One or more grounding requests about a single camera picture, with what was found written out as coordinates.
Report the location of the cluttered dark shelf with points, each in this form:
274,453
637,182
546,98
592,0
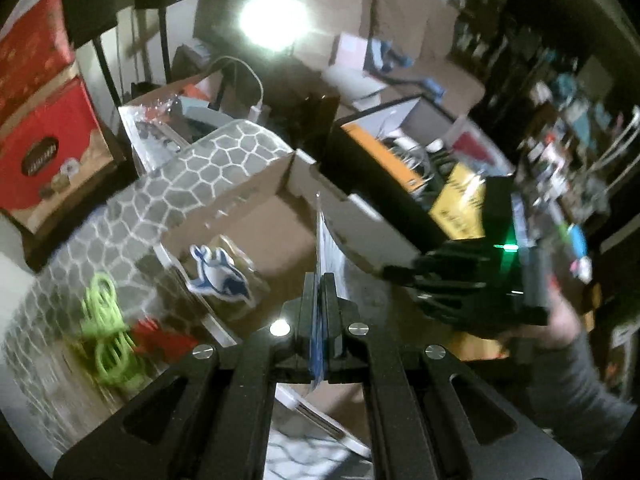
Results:
550,85

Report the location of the thin blue white card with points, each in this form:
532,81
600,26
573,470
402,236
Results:
327,250

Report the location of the person's right forearm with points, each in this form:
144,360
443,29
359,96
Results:
575,390

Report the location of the small brown cardboard box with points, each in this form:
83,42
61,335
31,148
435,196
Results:
150,96

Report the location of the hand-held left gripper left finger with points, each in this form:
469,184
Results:
306,310

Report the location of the orange book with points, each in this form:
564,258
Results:
385,157

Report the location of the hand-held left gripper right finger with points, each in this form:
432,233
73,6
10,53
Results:
331,310

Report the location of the blue white dolphin sticker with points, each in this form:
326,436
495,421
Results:
220,275

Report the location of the person's right hand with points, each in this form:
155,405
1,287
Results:
565,320

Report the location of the yellow package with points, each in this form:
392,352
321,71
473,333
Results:
457,205

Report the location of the red brown gift box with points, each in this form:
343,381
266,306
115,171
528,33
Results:
45,160

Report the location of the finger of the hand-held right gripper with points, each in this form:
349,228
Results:
460,310
450,262

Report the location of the bright lamp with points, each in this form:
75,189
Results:
272,17

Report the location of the red patterned gift box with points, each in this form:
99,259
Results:
30,50

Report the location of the clear plastic bag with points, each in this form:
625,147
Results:
150,135

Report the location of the blue cloth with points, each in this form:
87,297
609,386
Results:
390,55

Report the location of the black storage bin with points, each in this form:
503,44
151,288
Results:
380,195

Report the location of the pale pink box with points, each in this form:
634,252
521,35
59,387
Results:
350,50

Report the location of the white metal rail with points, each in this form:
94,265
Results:
620,142

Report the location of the brown sofa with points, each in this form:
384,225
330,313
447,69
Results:
400,15

